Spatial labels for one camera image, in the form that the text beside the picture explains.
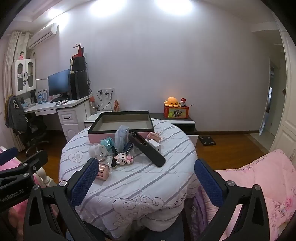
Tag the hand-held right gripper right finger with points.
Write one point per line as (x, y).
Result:
(208, 183)

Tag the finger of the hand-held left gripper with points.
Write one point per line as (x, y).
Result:
(32, 163)
(9, 153)

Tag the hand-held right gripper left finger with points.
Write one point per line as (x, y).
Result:
(85, 180)

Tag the rose gold cup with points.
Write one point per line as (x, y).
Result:
(103, 171)

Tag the black hair clip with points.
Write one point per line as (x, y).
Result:
(113, 157)

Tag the pink white plush toy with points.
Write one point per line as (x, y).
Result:
(122, 158)

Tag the teal brush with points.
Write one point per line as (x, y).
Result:
(107, 141)

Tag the clear plastic box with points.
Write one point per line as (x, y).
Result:
(121, 136)

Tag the black remote control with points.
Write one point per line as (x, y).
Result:
(146, 148)

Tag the pink storage box black rim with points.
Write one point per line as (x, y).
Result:
(124, 120)

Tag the white wooden bedpost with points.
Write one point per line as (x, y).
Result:
(44, 176)

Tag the pink bed sheet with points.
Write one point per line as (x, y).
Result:
(9, 220)

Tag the purple floral cloth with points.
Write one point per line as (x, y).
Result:
(200, 213)

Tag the black office chair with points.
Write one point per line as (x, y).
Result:
(34, 132)

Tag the grey jacket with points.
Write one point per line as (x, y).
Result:
(13, 113)

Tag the black bathroom scale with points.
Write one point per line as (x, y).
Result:
(207, 140)

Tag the pink floral quilt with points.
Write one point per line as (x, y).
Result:
(254, 173)

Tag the blue card box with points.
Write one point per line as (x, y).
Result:
(127, 148)

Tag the white striped table quilt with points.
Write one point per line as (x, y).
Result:
(143, 180)

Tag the white desk with drawers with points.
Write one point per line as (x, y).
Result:
(67, 117)

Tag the white glass door cabinet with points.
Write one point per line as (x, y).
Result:
(24, 91)

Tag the black white low cabinet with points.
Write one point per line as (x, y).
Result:
(185, 122)

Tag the small white box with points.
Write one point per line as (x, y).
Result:
(154, 145)

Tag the blue white carton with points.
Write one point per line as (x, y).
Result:
(41, 96)

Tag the black keyboard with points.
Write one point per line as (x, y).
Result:
(59, 99)

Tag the pink hair claw clip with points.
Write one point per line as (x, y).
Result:
(155, 135)

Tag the bottle with orange cap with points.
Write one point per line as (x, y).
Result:
(93, 105)

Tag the red toy box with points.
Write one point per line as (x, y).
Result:
(176, 112)

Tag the brown cardboard figure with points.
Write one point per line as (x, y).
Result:
(116, 105)

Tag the black computer monitor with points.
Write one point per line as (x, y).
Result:
(59, 82)

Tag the red white packet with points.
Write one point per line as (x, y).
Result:
(183, 100)

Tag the orange octopus plush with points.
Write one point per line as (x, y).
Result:
(172, 101)

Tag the black computer tower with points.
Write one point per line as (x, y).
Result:
(77, 84)

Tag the open door leaf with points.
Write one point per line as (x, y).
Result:
(266, 109)

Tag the pink doll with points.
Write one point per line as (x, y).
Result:
(22, 55)

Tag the beige curtain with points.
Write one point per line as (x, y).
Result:
(13, 46)

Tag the black box with round dial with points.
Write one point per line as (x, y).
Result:
(78, 63)

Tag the white air conditioner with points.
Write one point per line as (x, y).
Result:
(42, 36)

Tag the white wall outlet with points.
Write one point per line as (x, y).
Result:
(106, 90)

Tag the white panelled door frame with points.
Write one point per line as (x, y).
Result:
(286, 115)

